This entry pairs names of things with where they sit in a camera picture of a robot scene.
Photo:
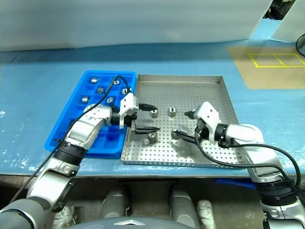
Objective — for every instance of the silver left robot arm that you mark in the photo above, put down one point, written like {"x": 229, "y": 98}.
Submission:
{"x": 81, "y": 133}

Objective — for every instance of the blue plastic table cover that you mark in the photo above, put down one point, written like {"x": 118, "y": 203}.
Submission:
{"x": 35, "y": 95}

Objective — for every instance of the large white foam board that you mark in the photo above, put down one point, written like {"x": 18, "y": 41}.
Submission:
{"x": 119, "y": 21}

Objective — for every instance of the yellow tape grid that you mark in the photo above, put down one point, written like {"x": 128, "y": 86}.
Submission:
{"x": 271, "y": 66}

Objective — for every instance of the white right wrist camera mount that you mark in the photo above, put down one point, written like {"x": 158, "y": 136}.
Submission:
{"x": 209, "y": 112}

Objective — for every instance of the small white foam board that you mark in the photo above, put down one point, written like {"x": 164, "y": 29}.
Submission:
{"x": 290, "y": 26}

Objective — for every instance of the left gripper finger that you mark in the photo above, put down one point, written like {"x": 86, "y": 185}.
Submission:
{"x": 146, "y": 130}
{"x": 149, "y": 107}

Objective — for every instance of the grey robot leg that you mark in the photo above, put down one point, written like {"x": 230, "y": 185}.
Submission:
{"x": 182, "y": 205}
{"x": 114, "y": 202}

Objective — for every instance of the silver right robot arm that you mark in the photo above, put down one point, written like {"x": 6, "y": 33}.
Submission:
{"x": 247, "y": 133}

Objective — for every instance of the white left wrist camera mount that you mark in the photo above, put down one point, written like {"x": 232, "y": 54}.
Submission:
{"x": 127, "y": 102}

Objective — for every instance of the blue compartment tray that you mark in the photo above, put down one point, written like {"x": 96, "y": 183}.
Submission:
{"x": 64, "y": 133}

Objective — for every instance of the grey robot torso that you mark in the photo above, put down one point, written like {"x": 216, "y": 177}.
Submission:
{"x": 128, "y": 224}

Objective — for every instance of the white right robot foot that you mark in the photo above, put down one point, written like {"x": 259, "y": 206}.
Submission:
{"x": 206, "y": 212}

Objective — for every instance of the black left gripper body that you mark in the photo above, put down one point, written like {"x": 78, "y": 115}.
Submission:
{"x": 132, "y": 118}

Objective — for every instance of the brown rectangular mat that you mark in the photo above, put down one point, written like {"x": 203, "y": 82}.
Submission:
{"x": 262, "y": 76}

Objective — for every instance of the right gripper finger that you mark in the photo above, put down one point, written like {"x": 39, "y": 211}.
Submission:
{"x": 191, "y": 113}
{"x": 187, "y": 138}

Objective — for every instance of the perforated metal tray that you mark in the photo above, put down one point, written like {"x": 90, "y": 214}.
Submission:
{"x": 178, "y": 95}

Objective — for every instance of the grey left robot leg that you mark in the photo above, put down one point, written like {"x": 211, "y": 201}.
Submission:
{"x": 114, "y": 202}

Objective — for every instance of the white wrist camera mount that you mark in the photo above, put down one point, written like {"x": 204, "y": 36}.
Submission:
{"x": 127, "y": 102}
{"x": 209, "y": 112}

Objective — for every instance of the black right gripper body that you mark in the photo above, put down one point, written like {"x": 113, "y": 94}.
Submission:
{"x": 202, "y": 130}

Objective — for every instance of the white left robot foot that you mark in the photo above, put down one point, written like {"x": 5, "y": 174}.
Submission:
{"x": 66, "y": 214}

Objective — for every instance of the grey right robot leg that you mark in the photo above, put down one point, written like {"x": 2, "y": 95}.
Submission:
{"x": 182, "y": 205}

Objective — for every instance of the white robot foot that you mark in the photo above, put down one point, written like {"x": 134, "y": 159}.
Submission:
{"x": 206, "y": 212}
{"x": 66, "y": 214}

